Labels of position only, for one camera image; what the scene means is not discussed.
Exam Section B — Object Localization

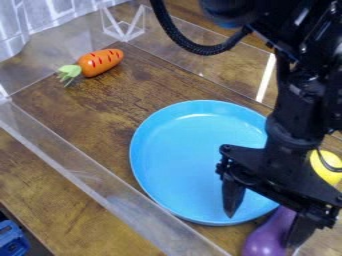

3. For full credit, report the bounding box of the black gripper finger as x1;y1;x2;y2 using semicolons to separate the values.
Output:
222;173;246;218
284;213;325;248

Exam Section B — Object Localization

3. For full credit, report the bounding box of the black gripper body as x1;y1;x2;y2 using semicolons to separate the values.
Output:
215;116;342;231

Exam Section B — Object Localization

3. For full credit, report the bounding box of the yellow toy lemon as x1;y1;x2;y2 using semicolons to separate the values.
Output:
310;150;342;186

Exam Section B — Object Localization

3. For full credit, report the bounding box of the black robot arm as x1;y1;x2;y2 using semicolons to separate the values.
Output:
200;0;342;247

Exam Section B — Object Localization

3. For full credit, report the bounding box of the blue round tray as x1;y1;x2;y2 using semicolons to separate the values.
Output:
129;100;278;226

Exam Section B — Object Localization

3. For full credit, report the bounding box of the purple toy eggplant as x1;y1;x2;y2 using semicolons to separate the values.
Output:
242;206;296;256

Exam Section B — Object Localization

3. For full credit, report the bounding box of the orange toy carrot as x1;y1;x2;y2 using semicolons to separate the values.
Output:
57;49;124;87

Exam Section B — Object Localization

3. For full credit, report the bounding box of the blue plastic box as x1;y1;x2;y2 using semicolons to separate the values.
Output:
0;220;29;256

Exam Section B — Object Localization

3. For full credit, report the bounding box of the white checkered curtain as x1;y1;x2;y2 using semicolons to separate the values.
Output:
0;0;129;62

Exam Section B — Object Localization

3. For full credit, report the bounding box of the black corrugated cable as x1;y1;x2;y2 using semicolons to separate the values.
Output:
148;0;252;57

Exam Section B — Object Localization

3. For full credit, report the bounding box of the clear acrylic enclosure wall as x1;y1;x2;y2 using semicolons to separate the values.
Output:
0;0;276;256

